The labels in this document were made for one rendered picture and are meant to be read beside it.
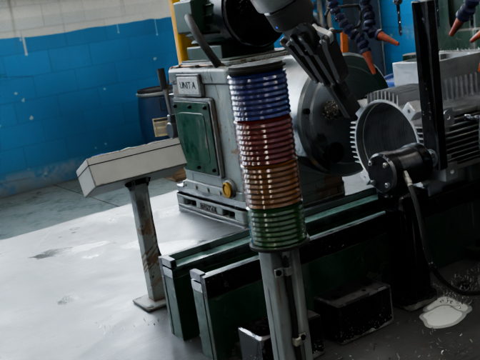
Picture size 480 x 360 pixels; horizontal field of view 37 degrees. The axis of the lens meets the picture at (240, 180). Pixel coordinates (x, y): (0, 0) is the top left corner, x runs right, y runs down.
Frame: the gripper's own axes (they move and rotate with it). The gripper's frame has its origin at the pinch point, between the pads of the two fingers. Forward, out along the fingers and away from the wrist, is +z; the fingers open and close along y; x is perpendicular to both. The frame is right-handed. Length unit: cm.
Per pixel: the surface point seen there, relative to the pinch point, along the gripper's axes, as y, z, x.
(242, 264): -13.1, -0.9, 36.8
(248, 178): -36, -22, 38
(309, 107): 15.1, 4.5, -1.9
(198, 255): -1.3, -0.4, 37.9
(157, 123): 474, 149, -127
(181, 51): 71, -4, -11
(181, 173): 432, 180, -103
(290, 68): 23.6, -0.3, -7.8
